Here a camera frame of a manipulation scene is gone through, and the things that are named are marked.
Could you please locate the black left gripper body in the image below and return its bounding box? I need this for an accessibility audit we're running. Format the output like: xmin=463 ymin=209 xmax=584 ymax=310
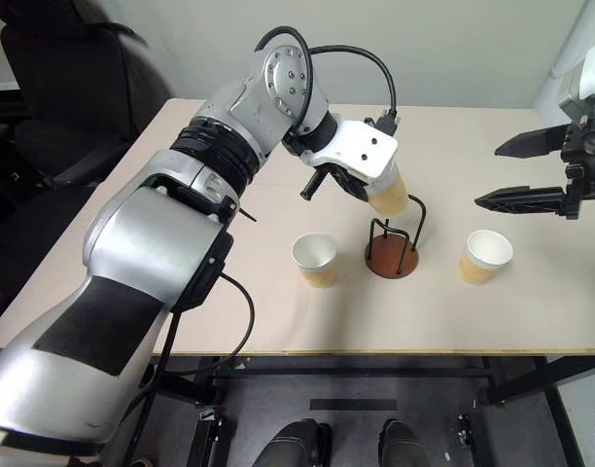
xmin=313 ymin=162 xmax=361 ymax=188

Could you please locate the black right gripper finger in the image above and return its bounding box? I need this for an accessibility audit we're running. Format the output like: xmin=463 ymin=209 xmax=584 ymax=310
xmin=494 ymin=125 xmax=571 ymax=159
xmin=473 ymin=186 xmax=569 ymax=218

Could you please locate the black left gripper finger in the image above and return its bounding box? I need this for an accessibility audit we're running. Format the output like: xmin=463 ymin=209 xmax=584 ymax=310
xmin=337 ymin=172 xmax=371 ymax=203
xmin=299 ymin=167 xmax=328 ymax=201

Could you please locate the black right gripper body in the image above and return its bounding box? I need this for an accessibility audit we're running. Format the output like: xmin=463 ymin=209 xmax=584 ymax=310
xmin=559 ymin=109 xmax=595 ymax=221

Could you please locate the tan paper cup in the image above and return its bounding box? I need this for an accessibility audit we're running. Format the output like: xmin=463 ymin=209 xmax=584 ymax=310
xmin=456 ymin=229 xmax=514 ymax=286
xmin=367 ymin=162 xmax=410 ymax=219
xmin=291 ymin=233 xmax=338 ymax=289

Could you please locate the black floor tape strip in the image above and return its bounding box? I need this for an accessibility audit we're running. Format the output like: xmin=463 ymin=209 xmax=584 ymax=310
xmin=309 ymin=398 xmax=399 ymax=412

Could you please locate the black office chair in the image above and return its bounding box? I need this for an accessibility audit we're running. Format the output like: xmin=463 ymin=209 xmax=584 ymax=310
xmin=0 ymin=0 xmax=177 ymax=198

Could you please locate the dark rounded shape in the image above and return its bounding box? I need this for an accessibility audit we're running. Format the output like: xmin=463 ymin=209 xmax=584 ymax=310
xmin=251 ymin=418 xmax=333 ymax=467
xmin=377 ymin=418 xmax=431 ymax=467

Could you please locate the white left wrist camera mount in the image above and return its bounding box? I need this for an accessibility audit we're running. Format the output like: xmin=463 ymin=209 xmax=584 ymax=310
xmin=299 ymin=118 xmax=400 ymax=184

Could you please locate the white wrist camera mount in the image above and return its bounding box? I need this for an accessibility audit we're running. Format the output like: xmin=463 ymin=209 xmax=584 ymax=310
xmin=555 ymin=42 xmax=595 ymax=121
xmin=299 ymin=118 xmax=400 ymax=184

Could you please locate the wire cup holder wooden base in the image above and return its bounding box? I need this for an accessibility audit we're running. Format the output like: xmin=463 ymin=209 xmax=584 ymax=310
xmin=364 ymin=194 xmax=429 ymax=279

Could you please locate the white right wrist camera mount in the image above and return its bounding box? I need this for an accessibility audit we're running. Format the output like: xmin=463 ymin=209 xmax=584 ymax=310
xmin=555 ymin=42 xmax=595 ymax=121

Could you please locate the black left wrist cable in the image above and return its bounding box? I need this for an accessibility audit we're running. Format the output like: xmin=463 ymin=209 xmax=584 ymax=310
xmin=253 ymin=26 xmax=401 ymax=135

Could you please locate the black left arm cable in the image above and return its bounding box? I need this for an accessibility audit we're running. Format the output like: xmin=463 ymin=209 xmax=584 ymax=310
xmin=117 ymin=271 xmax=256 ymax=463

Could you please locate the black metal table frame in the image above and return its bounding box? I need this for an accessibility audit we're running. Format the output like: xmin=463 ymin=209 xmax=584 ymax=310
xmin=146 ymin=354 xmax=595 ymax=467

